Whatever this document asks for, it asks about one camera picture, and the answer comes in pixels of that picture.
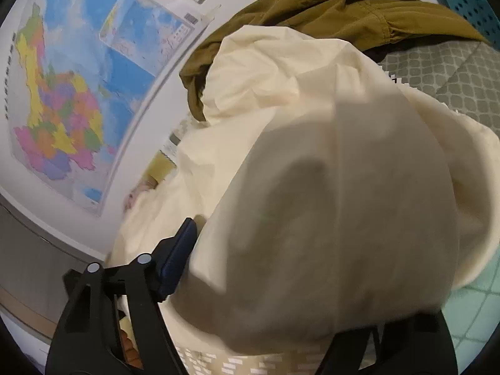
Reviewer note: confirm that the colourful wall map poster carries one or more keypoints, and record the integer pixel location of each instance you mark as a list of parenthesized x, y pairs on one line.
[(66, 93)]

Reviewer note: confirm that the grey patterned pillow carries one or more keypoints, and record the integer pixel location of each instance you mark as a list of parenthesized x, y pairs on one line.
[(461, 74)]

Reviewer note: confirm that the olive green jacket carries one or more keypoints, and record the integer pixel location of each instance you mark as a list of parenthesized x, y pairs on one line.
[(332, 4)]

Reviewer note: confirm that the teal patterned sheet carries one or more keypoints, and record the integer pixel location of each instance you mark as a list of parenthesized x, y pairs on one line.
[(476, 300)]

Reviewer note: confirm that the cream garment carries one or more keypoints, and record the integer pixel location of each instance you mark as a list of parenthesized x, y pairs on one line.
[(312, 203)]

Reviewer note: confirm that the grey and wood headboard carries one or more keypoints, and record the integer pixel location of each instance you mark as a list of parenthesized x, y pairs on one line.
[(35, 273)]

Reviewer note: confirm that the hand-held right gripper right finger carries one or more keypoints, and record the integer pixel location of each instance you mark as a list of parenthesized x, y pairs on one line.
[(429, 343)]

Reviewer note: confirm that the beige patterned bedsheet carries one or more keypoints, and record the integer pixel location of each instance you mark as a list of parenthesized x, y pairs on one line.
[(234, 363)]

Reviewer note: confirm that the small picture wall poster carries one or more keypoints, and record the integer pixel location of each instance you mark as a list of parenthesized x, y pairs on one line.
[(160, 168)]

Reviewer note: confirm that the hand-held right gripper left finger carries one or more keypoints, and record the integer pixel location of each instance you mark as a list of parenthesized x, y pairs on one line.
[(175, 254)]

